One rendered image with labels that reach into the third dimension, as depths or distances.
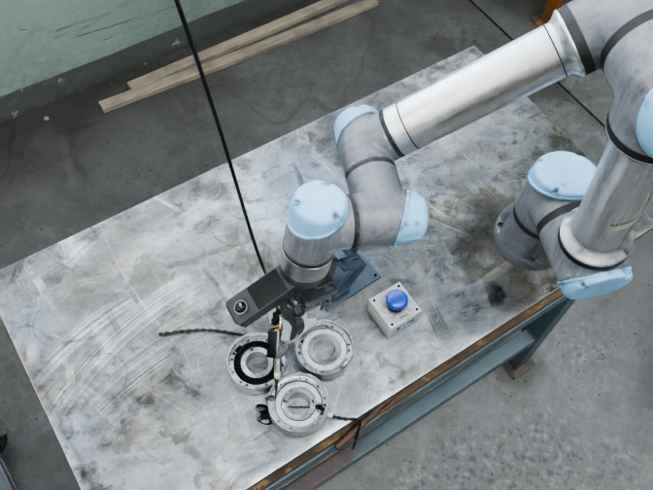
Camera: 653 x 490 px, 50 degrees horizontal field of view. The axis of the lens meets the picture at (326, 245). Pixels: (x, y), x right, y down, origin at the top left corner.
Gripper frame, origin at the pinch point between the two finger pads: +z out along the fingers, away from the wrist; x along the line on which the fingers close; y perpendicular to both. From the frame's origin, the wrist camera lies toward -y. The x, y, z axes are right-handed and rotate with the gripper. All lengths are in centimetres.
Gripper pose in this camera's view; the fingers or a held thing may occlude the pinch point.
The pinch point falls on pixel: (278, 331)
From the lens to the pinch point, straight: 119.3
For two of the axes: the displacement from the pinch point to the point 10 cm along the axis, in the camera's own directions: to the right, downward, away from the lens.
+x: -5.3, -7.4, 4.0
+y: 8.3, -3.7, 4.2
